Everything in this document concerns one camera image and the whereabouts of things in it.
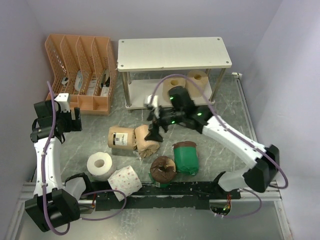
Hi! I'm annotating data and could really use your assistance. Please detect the beige paper towel roll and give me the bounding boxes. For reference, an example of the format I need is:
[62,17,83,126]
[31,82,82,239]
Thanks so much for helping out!
[162,77,186,103]
[185,69,209,98]

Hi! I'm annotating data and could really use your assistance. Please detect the orange plastic file organizer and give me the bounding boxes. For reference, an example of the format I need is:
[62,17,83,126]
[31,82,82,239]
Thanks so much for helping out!
[45,34,118,115]

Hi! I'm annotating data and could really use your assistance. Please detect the green paper roll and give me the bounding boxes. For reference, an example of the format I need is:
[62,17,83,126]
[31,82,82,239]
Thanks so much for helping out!
[172,141,199,176]

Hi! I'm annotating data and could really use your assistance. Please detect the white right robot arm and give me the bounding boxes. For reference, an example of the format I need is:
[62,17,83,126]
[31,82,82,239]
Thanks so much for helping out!
[144,86,280,199]

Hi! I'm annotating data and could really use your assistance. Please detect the brown-topped green roll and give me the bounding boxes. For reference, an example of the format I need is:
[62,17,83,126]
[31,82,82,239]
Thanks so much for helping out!
[149,156,177,184]

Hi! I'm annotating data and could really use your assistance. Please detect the brown paper wrapped roll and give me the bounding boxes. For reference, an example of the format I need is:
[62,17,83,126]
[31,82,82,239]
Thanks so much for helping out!
[134,124,160,159]

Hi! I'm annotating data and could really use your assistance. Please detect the brown wrapped roll with label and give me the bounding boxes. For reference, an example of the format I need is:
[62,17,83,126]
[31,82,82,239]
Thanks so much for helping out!
[107,125,137,151]

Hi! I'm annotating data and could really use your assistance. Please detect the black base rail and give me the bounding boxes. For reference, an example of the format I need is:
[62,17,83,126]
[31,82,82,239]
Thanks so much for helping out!
[91,181,228,211]

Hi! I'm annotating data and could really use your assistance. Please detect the white red-dotted paper roll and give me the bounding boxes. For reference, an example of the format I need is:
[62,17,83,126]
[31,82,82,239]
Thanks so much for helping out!
[107,165,142,197]

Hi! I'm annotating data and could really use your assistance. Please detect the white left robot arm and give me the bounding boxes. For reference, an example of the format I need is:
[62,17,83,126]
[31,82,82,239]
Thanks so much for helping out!
[25,99,94,232]

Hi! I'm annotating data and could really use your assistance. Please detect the white two-tier shelf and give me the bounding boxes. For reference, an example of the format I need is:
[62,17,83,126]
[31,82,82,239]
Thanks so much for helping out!
[117,37,232,111]

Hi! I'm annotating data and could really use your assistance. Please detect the plain white paper roll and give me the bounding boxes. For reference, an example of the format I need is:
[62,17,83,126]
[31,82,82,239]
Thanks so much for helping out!
[86,152,116,182]

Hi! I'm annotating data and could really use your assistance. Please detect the white wall bracket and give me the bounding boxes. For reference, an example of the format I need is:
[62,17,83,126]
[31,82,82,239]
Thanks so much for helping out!
[231,72,243,79]

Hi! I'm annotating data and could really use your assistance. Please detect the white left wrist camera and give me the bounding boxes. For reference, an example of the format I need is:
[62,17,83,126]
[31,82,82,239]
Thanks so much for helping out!
[54,93,71,113]

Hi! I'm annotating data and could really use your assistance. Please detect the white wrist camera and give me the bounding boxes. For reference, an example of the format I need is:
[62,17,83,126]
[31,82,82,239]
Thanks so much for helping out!
[54,93,71,113]
[144,95,160,121]

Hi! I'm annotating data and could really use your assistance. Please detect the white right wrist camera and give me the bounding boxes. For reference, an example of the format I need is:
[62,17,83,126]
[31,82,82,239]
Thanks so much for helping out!
[144,95,160,121]

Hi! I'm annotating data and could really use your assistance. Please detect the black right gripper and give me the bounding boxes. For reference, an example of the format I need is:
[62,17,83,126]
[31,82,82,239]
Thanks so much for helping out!
[143,104,184,143]

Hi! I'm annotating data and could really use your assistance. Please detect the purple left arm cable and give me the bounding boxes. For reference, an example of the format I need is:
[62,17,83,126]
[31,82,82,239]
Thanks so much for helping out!
[41,80,127,236]

